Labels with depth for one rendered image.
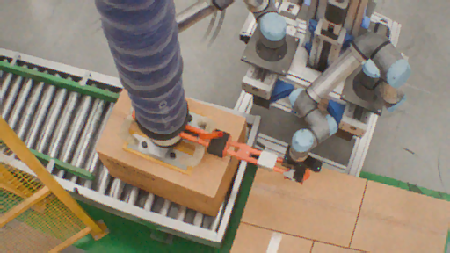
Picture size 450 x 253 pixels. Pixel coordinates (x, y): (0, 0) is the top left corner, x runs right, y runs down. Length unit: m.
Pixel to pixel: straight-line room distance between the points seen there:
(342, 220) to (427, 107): 1.33
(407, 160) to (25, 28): 3.00
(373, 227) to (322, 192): 0.36
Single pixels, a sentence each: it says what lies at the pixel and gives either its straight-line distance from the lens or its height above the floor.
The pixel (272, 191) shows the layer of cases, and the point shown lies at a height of 0.54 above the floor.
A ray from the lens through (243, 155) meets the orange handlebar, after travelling 2.46.
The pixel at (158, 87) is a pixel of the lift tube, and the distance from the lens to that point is 1.98.
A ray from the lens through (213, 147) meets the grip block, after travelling 2.47.
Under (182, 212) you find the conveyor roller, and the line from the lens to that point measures 2.96.
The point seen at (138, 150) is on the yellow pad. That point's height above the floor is 0.97.
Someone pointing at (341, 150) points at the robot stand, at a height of 0.21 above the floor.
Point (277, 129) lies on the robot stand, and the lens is 3.46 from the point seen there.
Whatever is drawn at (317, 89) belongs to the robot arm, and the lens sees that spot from 2.19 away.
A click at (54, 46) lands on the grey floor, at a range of 4.17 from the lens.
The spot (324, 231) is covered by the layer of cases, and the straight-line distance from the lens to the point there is 2.96.
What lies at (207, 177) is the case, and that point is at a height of 0.95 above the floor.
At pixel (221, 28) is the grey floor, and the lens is 4.01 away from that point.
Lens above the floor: 3.41
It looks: 68 degrees down
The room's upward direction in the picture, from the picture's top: 2 degrees counter-clockwise
